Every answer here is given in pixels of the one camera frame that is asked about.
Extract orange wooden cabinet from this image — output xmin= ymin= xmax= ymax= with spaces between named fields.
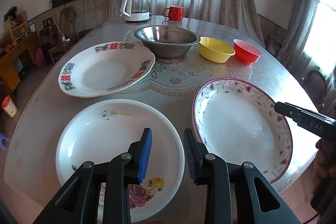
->
xmin=1 ymin=32 xmax=40 ymax=92

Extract dark round back chair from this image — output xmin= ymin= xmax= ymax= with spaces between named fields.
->
xmin=300 ymin=69 xmax=327 ymax=111

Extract purple plastic stool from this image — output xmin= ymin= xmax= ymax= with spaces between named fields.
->
xmin=0 ymin=134 xmax=9 ymax=151

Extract white red trash bin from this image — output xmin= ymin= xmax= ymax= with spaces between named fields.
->
xmin=1 ymin=95 xmax=17 ymax=118

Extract white plate purple floral rim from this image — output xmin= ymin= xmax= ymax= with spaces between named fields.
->
xmin=192 ymin=77 xmax=293 ymax=183

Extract yellow plastic bowl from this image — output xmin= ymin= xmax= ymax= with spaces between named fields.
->
xmin=199 ymin=37 xmax=235 ymax=64

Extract side window curtain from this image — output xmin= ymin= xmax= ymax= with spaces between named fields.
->
xmin=276 ymin=0 xmax=319 ymax=75

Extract right hand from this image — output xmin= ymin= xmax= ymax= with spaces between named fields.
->
xmin=313 ymin=139 xmax=336 ymax=186

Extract white rose garden plate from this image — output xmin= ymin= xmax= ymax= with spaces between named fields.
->
xmin=55 ymin=99 xmax=185 ymax=222

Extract red mug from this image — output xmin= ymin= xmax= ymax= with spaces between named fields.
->
xmin=162 ymin=6 xmax=184 ymax=20

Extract white glass electric kettle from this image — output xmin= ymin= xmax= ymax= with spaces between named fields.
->
xmin=120 ymin=0 xmax=150 ymax=22

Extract red plastic bowl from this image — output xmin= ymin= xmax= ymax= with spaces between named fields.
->
xmin=233 ymin=39 xmax=263 ymax=65

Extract stainless steel bowl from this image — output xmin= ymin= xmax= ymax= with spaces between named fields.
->
xmin=134 ymin=26 xmax=201 ymax=59

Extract wooden chair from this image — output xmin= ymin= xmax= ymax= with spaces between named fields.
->
xmin=49 ymin=6 xmax=77 ymax=65

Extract white plate red characters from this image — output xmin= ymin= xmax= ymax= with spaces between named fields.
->
xmin=58 ymin=41 xmax=155 ymax=98

